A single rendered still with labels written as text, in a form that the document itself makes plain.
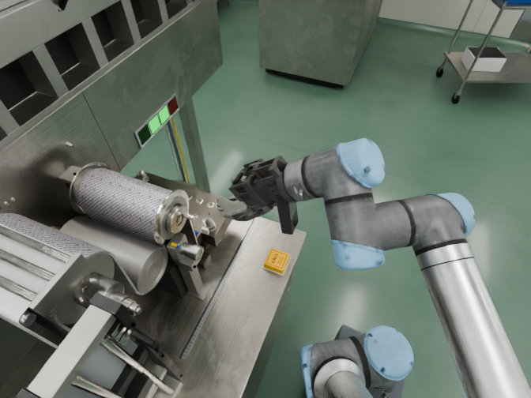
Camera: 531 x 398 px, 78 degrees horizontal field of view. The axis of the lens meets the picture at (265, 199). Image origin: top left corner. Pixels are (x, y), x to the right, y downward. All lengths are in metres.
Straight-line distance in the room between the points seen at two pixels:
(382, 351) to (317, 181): 0.48
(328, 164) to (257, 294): 0.69
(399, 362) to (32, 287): 0.74
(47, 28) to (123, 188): 0.39
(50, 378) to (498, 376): 0.58
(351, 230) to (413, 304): 1.78
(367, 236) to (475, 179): 2.63
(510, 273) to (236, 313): 1.97
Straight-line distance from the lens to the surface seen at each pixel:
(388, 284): 2.25
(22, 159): 0.96
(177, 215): 0.84
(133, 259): 0.85
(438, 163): 3.09
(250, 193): 0.61
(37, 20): 0.94
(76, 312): 0.75
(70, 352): 0.57
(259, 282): 1.13
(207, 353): 1.07
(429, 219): 0.55
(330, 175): 0.50
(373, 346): 0.86
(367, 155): 0.49
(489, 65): 3.94
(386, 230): 0.51
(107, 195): 0.90
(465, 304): 0.54
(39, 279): 0.66
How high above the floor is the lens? 1.93
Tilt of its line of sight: 51 degrees down
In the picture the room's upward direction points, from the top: straight up
